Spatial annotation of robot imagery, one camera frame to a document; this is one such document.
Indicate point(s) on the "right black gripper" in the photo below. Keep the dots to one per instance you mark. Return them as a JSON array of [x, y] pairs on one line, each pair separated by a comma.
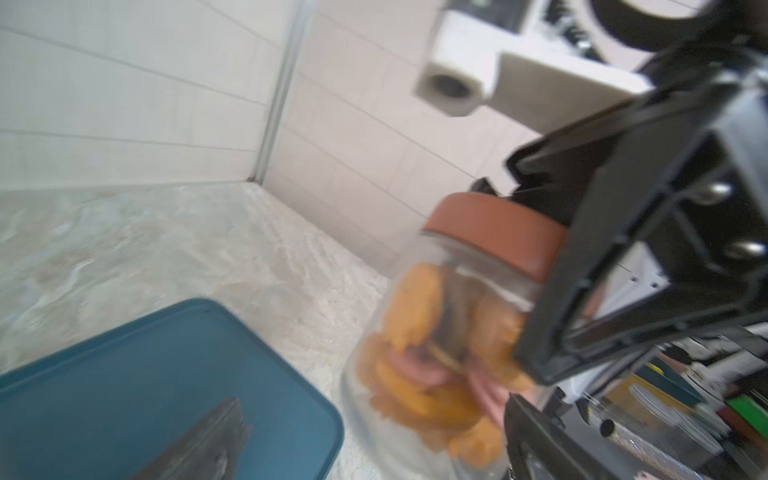
[[683, 170]]

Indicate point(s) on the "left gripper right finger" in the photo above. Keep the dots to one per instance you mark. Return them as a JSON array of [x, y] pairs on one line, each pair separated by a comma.
[[535, 443]]

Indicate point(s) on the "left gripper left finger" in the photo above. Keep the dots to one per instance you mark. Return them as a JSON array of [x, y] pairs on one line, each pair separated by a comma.
[[209, 450]]

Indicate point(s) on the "clear jar with red lid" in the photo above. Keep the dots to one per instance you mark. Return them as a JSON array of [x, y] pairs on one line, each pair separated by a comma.
[[426, 387]]

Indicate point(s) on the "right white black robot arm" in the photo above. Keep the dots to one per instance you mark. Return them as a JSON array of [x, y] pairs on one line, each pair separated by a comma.
[[479, 58]]

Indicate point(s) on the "teal plastic tray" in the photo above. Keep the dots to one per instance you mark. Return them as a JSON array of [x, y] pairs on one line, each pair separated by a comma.
[[108, 406]]

